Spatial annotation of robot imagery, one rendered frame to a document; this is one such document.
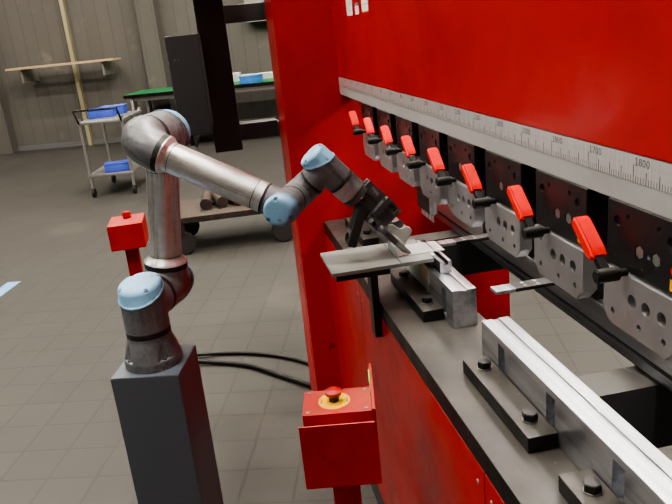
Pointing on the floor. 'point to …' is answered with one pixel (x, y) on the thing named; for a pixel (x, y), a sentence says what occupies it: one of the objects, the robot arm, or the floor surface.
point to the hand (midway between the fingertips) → (402, 248)
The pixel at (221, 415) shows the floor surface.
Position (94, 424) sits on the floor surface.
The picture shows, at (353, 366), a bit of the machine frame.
